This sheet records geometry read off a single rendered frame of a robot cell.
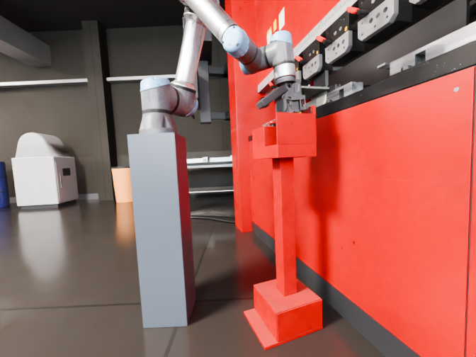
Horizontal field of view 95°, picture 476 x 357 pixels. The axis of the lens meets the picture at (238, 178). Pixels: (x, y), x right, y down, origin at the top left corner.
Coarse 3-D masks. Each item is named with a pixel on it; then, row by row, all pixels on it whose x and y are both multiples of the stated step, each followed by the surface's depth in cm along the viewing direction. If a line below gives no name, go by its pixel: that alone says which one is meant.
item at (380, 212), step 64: (320, 128) 95; (384, 128) 66; (448, 128) 50; (256, 192) 183; (320, 192) 98; (384, 192) 67; (448, 192) 51; (320, 256) 101; (384, 256) 68; (448, 256) 52; (384, 320) 70; (448, 320) 52
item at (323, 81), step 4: (324, 72) 111; (328, 72) 112; (316, 76) 118; (320, 76) 115; (324, 76) 111; (328, 76) 112; (316, 80) 118; (320, 80) 115; (324, 80) 112; (328, 80) 112; (316, 84) 119; (320, 84) 115; (324, 84) 112; (328, 84) 112
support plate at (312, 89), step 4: (276, 88) 105; (304, 88) 105; (308, 88) 105; (312, 88) 106; (316, 88) 106; (320, 88) 107; (324, 88) 107; (328, 88) 108; (304, 92) 111; (308, 92) 112; (312, 92) 112; (316, 92) 112; (320, 92) 113; (308, 96) 119; (312, 96) 120
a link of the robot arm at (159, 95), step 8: (144, 80) 84; (152, 80) 84; (160, 80) 85; (168, 80) 88; (144, 88) 84; (152, 88) 84; (160, 88) 85; (168, 88) 88; (144, 96) 85; (152, 96) 84; (160, 96) 85; (168, 96) 88; (176, 96) 92; (144, 104) 85; (152, 104) 84; (160, 104) 85; (168, 104) 88; (176, 104) 93
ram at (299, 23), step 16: (256, 0) 185; (272, 0) 157; (288, 0) 135; (304, 0) 119; (320, 0) 106; (336, 0) 96; (352, 0) 88; (256, 16) 187; (272, 16) 158; (288, 16) 136; (304, 16) 120; (320, 16) 107; (336, 16) 97; (256, 32) 190; (272, 32) 160; (304, 32) 121; (320, 32) 108; (304, 48) 122; (272, 80) 167
